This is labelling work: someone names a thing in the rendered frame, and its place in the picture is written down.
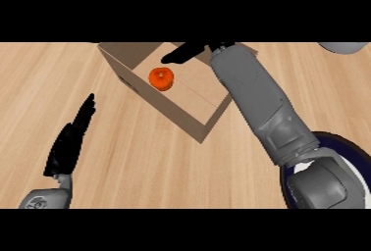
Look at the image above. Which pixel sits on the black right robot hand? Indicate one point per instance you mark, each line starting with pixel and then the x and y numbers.
pixel 184 53

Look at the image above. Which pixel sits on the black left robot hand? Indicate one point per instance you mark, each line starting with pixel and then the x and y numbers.
pixel 66 143

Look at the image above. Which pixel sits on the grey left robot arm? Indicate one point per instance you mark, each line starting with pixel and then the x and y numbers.
pixel 47 197

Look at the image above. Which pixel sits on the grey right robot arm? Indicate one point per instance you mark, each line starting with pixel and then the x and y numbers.
pixel 270 111

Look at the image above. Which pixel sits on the orange squash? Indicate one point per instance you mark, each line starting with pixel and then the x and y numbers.
pixel 161 78

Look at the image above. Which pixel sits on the brown cardboard box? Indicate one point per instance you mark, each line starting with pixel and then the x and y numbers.
pixel 192 98

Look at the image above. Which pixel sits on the white plate with blue rim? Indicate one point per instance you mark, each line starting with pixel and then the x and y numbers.
pixel 349 153

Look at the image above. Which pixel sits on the grey rounded object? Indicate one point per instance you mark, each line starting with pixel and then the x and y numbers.
pixel 343 47

